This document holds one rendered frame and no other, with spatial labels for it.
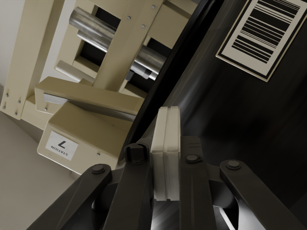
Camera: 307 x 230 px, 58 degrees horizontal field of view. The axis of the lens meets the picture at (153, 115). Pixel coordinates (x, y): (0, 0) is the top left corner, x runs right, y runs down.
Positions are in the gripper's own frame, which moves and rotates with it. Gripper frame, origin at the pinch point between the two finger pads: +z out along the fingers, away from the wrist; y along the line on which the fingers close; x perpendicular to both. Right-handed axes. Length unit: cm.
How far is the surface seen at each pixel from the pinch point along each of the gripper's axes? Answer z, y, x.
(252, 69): 3.8, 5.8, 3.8
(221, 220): 3.0, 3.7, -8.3
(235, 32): 5.0, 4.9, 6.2
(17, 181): 441, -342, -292
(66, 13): 500, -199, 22
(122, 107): 70, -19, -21
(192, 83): 7.7, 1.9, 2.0
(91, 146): 59, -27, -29
